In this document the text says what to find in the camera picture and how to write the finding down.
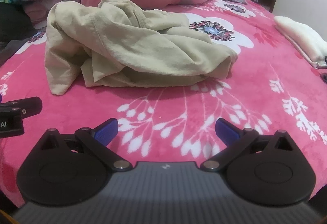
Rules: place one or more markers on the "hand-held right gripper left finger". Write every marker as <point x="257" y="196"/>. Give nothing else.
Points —
<point x="106" y="132"/>

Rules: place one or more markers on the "white folded cloth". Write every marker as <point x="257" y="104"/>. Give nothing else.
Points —
<point x="301" y="37"/>

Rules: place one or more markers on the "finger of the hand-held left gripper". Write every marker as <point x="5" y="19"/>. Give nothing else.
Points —
<point x="28" y="106"/>

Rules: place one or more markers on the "pink floral blanket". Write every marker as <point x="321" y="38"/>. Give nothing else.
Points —
<point x="242" y="91"/>

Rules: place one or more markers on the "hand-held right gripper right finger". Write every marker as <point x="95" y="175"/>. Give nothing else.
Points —
<point x="224" y="130"/>

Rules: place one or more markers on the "beige pants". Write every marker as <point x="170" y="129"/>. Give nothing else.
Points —
<point x="127" y="47"/>

